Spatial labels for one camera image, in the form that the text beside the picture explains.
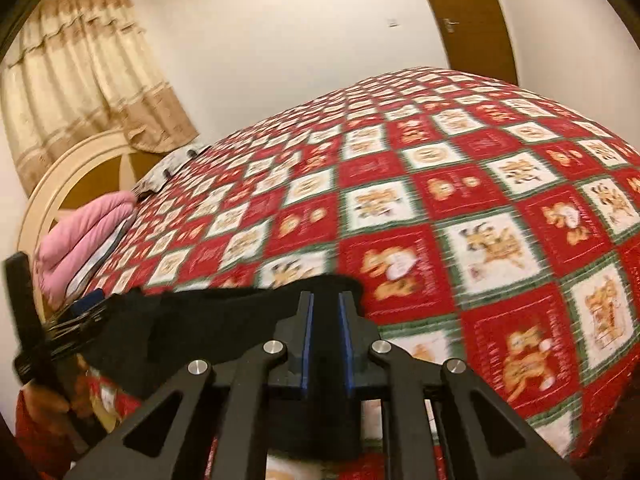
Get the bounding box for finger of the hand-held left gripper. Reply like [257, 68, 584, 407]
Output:
[47, 290, 108, 348]

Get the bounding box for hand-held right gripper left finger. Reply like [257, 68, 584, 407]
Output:
[65, 290, 316, 480]

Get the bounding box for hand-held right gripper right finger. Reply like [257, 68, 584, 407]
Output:
[337, 290, 581, 480]

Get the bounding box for black pants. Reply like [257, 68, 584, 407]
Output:
[80, 274, 366, 461]

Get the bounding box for person's left forearm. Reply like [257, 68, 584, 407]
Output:
[14, 390, 76, 476]

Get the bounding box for person's left hand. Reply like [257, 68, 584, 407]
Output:
[22, 355, 98, 423]

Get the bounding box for blue white folded quilt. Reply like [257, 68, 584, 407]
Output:
[65, 220, 132, 301]

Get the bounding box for pink folded blanket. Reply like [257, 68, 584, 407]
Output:
[34, 191, 137, 306]

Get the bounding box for cream wooden headboard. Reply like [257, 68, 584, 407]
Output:
[17, 129, 151, 261]

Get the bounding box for grey patterned pillow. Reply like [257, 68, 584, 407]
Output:
[131, 144, 211, 201]

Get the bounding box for red printed checkered bedspread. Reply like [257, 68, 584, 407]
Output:
[65, 66, 640, 480]

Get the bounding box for beige patterned curtain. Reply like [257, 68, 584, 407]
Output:
[0, 0, 200, 196]

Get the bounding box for brown wooden door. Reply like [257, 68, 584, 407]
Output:
[411, 0, 518, 85]

